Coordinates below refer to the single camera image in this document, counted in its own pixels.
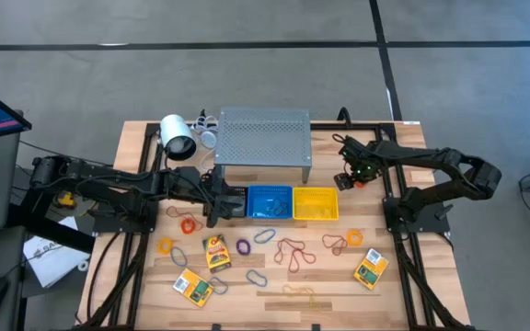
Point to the blue plastic basket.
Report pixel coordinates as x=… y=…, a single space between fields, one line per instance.
x=258 y=202

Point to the white round puck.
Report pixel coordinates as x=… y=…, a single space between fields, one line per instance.
x=208 y=139

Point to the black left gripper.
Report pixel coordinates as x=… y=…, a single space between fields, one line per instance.
x=212 y=197

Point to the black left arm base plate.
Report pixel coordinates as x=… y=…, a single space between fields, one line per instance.
x=127 y=225

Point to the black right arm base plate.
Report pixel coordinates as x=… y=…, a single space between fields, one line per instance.
x=430 y=220

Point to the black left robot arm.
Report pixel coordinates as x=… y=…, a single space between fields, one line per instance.
x=108 y=181

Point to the white tape roll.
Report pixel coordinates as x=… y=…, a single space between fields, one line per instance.
x=79 y=265

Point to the yellow plastic basket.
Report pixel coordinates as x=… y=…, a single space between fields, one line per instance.
x=315 y=204

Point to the black table clamp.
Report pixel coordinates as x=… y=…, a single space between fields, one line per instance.
x=316 y=327
x=216 y=327

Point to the black support beam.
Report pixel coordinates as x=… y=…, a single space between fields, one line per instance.
x=49 y=232

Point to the white cylindrical spotlight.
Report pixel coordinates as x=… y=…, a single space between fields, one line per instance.
x=173 y=128

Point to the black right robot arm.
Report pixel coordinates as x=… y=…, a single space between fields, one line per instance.
x=430 y=156

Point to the white label sticker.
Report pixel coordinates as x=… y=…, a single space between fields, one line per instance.
x=412 y=122

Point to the grey perforated metal shelf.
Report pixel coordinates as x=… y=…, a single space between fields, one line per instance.
x=262 y=138

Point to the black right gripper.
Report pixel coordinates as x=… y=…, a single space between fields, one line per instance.
x=364 y=158

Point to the black plastic basket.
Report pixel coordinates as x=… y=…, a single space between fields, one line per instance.
x=239 y=187

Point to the white paper booklet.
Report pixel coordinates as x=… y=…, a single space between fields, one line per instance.
x=53 y=266

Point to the yellow rubber band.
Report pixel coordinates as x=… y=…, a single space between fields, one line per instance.
x=312 y=301

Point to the yellow green crayon box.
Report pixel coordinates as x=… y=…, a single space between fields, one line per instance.
x=216 y=255
x=191 y=287
x=371 y=271

